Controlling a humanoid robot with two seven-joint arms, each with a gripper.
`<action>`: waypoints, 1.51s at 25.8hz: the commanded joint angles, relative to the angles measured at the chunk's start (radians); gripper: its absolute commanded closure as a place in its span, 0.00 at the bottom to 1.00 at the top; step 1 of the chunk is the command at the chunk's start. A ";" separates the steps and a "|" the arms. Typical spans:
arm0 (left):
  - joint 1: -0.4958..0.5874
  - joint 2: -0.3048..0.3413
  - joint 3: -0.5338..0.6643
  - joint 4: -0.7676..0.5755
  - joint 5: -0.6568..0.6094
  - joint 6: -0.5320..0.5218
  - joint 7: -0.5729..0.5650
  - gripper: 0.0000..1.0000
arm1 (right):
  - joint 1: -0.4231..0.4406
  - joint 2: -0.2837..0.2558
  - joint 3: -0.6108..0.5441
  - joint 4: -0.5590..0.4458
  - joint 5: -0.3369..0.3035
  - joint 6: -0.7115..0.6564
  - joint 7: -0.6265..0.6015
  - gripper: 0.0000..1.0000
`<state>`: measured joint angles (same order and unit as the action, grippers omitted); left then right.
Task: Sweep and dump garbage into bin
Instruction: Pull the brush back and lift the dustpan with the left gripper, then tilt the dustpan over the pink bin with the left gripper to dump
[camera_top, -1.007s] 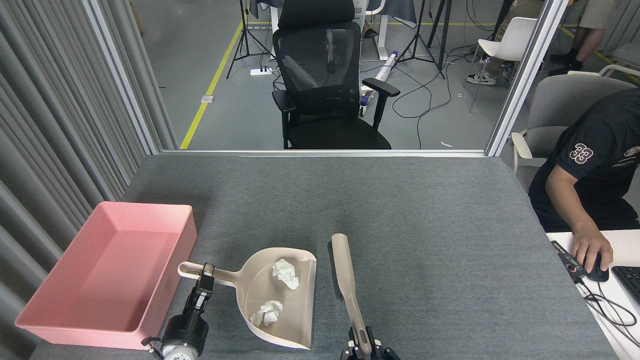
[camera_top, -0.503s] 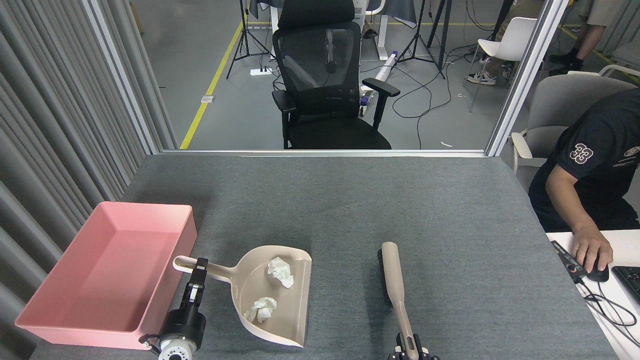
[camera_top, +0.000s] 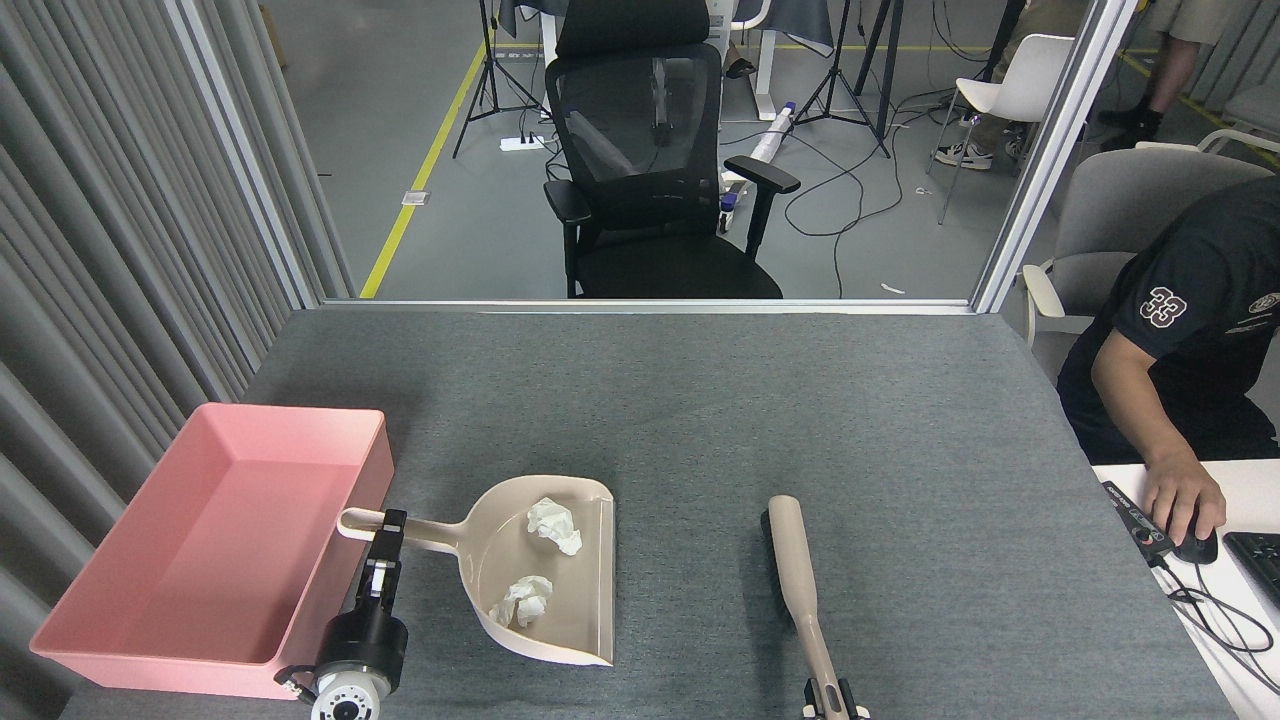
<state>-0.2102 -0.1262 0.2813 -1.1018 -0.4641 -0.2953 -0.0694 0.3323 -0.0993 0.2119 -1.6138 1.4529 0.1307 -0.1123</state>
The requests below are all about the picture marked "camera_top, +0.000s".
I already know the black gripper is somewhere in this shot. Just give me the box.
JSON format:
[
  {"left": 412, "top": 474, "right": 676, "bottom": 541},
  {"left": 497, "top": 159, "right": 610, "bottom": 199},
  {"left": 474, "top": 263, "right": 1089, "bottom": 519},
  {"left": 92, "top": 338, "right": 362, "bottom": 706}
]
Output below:
[{"left": 318, "top": 510, "right": 409, "bottom": 691}]

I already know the white paper ball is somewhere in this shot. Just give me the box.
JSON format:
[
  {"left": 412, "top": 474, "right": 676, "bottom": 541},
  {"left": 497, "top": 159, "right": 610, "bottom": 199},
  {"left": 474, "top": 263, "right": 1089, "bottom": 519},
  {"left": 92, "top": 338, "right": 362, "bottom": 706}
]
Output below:
[
  {"left": 527, "top": 497, "right": 583, "bottom": 556},
  {"left": 489, "top": 575, "right": 554, "bottom": 629}
]

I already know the beige hand brush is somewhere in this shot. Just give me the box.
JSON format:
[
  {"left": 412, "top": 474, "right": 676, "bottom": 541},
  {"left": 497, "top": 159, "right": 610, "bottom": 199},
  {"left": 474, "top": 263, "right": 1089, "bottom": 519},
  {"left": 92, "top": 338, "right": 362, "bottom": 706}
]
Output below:
[{"left": 760, "top": 495, "right": 851, "bottom": 720}]

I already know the beige plastic dustpan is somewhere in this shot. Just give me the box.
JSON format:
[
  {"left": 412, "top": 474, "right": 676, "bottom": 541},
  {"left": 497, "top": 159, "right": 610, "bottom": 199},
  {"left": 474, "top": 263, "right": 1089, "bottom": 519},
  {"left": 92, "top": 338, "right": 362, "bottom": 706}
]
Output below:
[{"left": 337, "top": 475, "right": 616, "bottom": 668}]

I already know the black computer mouse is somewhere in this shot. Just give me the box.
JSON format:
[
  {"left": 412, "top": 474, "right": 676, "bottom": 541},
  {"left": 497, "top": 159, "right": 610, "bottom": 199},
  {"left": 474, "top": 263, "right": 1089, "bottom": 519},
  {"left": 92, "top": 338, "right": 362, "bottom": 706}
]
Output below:
[{"left": 1170, "top": 505, "right": 1219, "bottom": 566}]

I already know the pink plastic bin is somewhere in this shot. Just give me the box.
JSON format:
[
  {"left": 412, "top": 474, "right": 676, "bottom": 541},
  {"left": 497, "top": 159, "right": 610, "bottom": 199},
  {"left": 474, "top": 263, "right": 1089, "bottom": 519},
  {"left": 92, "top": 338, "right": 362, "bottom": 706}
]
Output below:
[{"left": 29, "top": 402, "right": 396, "bottom": 701}]

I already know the person's right hand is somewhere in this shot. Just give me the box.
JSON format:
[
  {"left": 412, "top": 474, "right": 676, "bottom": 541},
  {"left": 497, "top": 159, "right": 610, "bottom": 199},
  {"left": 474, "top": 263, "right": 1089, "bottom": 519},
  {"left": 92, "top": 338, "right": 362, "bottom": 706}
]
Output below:
[{"left": 1142, "top": 458, "right": 1227, "bottom": 551}]

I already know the black control box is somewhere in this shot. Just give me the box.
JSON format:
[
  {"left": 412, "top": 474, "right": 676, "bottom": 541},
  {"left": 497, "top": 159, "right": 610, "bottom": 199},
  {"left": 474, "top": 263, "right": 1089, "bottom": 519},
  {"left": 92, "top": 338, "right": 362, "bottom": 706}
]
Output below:
[{"left": 1101, "top": 481, "right": 1176, "bottom": 569}]

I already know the grey pleated curtain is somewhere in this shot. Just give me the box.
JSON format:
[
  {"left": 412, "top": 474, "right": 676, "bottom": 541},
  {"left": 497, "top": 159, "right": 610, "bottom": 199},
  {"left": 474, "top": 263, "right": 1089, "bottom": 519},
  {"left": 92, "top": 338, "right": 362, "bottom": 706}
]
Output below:
[
  {"left": 0, "top": 0, "right": 356, "bottom": 720},
  {"left": 1190, "top": 0, "right": 1280, "bottom": 113}
]

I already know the black keyboard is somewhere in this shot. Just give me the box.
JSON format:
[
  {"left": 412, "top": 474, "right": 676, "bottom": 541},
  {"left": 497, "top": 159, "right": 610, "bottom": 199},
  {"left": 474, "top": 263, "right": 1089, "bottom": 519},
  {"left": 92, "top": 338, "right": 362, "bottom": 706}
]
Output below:
[{"left": 1222, "top": 531, "right": 1280, "bottom": 607}]

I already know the white desk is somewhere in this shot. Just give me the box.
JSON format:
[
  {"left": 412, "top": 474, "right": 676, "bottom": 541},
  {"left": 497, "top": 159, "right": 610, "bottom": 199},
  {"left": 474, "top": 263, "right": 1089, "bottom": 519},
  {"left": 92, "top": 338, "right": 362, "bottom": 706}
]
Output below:
[{"left": 1092, "top": 460, "right": 1280, "bottom": 720}]

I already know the black mesh office chair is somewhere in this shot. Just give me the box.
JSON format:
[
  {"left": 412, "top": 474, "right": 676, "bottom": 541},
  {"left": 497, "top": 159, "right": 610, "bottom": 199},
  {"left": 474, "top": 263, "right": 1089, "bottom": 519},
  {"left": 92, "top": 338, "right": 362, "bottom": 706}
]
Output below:
[{"left": 543, "top": 0, "right": 801, "bottom": 299}]

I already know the black tripod stand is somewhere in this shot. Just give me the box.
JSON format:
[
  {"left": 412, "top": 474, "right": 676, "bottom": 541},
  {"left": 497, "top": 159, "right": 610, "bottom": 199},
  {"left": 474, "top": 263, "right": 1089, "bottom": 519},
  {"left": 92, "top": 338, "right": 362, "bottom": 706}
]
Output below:
[
  {"left": 795, "top": 0, "right": 906, "bottom": 159},
  {"left": 452, "top": 0, "right": 548, "bottom": 159}
]

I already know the seated person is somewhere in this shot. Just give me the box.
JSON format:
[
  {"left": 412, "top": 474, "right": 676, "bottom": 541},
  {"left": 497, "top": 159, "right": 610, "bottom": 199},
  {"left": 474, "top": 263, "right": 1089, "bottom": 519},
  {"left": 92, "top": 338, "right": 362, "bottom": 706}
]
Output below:
[{"left": 1056, "top": 177, "right": 1280, "bottom": 466}]

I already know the grey upholstered armchair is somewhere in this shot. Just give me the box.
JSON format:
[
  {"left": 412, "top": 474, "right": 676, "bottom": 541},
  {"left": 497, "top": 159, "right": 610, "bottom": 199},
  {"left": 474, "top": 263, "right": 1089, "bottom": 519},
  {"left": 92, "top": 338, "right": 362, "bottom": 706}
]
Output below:
[{"left": 1020, "top": 148, "right": 1271, "bottom": 349}]

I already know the white tube with blue ends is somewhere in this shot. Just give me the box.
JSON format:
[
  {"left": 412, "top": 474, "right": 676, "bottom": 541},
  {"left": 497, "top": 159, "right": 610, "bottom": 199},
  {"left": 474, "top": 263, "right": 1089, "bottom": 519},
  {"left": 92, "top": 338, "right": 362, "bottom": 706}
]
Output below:
[{"left": 720, "top": 100, "right": 798, "bottom": 233}]

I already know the white plastic chair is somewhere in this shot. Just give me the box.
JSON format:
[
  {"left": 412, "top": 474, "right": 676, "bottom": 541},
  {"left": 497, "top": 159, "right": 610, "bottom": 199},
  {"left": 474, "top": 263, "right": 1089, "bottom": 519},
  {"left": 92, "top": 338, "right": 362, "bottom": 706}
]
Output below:
[{"left": 927, "top": 34, "right": 1076, "bottom": 225}]

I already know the white chair armrest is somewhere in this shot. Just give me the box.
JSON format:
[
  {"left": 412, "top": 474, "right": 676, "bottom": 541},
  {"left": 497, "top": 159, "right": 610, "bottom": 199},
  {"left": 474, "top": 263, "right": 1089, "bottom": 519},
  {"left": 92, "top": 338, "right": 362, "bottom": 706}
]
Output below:
[{"left": 1135, "top": 128, "right": 1280, "bottom": 169}]

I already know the person on white chair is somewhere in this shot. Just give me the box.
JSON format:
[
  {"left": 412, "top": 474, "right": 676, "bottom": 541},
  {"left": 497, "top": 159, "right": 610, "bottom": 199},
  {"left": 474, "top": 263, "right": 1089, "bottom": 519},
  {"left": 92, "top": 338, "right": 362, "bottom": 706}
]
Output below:
[{"left": 933, "top": 0, "right": 1093, "bottom": 171}]

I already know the standing person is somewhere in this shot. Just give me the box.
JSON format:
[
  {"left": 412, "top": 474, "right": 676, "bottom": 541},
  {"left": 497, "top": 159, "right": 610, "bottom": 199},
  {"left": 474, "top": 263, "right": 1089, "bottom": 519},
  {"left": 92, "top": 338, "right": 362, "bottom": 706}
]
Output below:
[{"left": 1098, "top": 0, "right": 1238, "bottom": 151}]

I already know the black cable on desk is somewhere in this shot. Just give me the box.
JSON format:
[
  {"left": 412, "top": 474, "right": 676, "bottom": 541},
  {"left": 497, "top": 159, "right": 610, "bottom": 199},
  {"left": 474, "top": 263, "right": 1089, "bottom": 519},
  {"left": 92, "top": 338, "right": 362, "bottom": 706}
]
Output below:
[{"left": 1150, "top": 558, "right": 1280, "bottom": 693}]

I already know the silver frame rail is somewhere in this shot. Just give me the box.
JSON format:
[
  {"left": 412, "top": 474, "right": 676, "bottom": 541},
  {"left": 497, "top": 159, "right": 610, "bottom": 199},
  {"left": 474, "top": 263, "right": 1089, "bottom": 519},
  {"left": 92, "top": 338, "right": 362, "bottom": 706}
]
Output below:
[{"left": 320, "top": 297, "right": 976, "bottom": 316}]

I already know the silver frame post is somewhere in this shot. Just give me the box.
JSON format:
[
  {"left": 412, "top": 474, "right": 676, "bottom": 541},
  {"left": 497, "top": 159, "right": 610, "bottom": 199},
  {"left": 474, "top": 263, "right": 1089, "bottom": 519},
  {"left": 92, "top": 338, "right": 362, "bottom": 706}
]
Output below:
[
  {"left": 165, "top": 0, "right": 326, "bottom": 309},
  {"left": 972, "top": 0, "right": 1141, "bottom": 314}
]

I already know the black floor cable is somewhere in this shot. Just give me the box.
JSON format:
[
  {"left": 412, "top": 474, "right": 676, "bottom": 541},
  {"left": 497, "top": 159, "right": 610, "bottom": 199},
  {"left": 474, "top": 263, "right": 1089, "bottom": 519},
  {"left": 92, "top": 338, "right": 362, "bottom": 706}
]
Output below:
[{"left": 720, "top": 95, "right": 966, "bottom": 299}]

